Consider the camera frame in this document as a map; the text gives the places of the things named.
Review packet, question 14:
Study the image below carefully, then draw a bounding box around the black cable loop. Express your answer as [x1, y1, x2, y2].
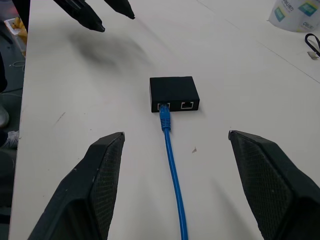
[304, 33, 320, 58]

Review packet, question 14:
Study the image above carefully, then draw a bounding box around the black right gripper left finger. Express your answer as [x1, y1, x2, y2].
[27, 131, 126, 240]

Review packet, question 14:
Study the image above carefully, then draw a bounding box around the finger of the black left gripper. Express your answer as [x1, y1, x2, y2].
[103, 0, 136, 21]
[53, 0, 106, 33]

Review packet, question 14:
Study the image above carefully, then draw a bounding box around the grey shoe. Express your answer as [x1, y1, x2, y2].
[0, 96, 10, 128]

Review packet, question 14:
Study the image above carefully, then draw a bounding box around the blue Ethernet cable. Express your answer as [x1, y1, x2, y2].
[157, 102, 189, 240]

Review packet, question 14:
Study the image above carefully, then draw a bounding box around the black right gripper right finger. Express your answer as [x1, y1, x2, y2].
[228, 129, 320, 240]

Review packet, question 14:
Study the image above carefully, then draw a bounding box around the white sneaker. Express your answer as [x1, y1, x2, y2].
[4, 129, 20, 150]

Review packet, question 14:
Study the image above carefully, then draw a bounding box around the black network box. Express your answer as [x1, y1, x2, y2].
[149, 76, 201, 114]

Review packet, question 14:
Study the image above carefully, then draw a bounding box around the clear box with yellow items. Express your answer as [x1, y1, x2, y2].
[4, 16, 28, 58]

